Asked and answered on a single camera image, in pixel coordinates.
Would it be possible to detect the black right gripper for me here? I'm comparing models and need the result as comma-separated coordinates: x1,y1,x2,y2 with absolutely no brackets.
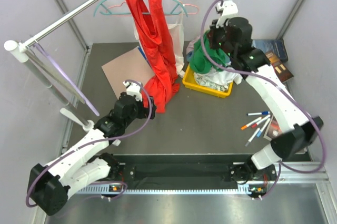
206,18,236,58

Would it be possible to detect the lavender plastic hanger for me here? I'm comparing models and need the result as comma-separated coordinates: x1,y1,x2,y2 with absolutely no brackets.
33,43,100,116

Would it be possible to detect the green tank top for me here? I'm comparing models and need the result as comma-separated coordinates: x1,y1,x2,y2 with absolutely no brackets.
189,30,230,74

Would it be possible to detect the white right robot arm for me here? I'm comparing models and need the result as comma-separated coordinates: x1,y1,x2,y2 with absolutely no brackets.
207,17,323,180

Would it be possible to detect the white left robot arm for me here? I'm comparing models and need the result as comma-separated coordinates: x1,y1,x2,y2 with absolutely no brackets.
25,91,156,216

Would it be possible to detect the red tank top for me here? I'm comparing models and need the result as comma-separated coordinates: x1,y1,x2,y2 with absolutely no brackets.
125,0,180,113

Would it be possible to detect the clear plastic hanger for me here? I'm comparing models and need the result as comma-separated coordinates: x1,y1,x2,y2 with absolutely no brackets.
18,43,79,99

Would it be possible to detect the brown cardboard sheet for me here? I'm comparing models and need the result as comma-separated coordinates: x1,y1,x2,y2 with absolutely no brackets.
102,46,154,98

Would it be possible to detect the blue hardcover book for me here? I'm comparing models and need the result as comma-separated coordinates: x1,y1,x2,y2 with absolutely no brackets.
252,39,289,63

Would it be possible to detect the pink garment in bin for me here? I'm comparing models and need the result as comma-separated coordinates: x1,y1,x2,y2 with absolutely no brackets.
186,36,201,54

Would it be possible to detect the white patterned garment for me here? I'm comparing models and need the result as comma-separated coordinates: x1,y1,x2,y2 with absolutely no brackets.
193,68,243,92

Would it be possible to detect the blue garment in bin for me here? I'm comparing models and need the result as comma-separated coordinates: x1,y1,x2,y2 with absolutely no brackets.
186,51,194,62

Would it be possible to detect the orange cover paperback book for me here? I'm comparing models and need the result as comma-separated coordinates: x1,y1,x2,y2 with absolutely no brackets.
266,52,294,83

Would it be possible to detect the yellow plastic bin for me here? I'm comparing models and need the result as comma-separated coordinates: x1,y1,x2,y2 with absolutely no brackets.
182,65,234,98

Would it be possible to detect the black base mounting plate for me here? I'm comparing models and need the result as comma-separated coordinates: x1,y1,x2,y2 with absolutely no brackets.
103,154,276,189

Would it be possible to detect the red cap marker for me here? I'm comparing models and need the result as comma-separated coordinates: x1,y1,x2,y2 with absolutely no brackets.
251,115,271,128

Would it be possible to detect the orange cap marker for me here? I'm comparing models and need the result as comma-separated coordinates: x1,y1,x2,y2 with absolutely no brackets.
241,117,262,130

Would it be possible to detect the dark sunset cover book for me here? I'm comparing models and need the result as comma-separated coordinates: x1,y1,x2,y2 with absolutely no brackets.
263,119,282,141

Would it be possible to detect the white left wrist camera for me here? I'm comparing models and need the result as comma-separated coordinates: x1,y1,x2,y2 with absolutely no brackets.
123,81,143,101

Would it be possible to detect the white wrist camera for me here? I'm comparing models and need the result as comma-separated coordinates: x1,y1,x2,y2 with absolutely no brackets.
123,81,143,101
215,0,239,28

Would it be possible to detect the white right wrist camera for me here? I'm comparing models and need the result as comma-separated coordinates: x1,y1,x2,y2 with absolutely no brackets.
215,0,239,28

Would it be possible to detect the grey slotted cable duct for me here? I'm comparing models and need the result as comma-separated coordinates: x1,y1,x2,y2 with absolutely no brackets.
76,184,252,195

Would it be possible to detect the metal clothes rail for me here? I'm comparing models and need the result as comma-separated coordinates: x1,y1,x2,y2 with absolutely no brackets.
20,0,98,51

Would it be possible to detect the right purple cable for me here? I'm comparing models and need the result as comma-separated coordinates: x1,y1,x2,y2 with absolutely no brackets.
201,0,327,201

